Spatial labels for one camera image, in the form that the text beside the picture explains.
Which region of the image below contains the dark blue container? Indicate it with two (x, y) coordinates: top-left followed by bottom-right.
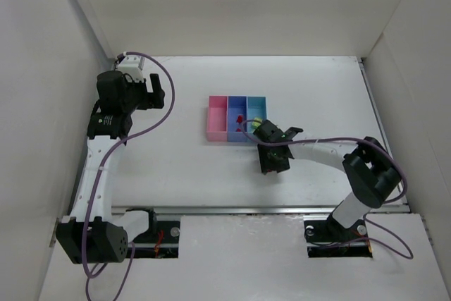
(227, 96), (247, 142)

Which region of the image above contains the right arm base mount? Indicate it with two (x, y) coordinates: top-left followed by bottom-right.
(304, 219), (373, 258)

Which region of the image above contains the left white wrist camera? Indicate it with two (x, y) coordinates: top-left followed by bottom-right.
(116, 55), (145, 83)

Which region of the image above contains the pink container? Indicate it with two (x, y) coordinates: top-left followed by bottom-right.
(206, 96), (228, 142)

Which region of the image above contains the metal front rail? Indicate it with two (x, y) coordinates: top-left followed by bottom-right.
(111, 204), (411, 216)

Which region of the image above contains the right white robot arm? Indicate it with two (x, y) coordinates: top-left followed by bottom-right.
(250, 120), (404, 231)

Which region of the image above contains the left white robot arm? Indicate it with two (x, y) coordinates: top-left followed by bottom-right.
(56, 70), (165, 264)

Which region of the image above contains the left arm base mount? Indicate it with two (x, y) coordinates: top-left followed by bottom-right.
(113, 208), (180, 259)

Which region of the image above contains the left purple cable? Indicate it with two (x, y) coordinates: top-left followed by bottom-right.
(82, 50), (176, 301)

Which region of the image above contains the light blue container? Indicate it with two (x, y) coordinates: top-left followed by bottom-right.
(246, 96), (267, 135)

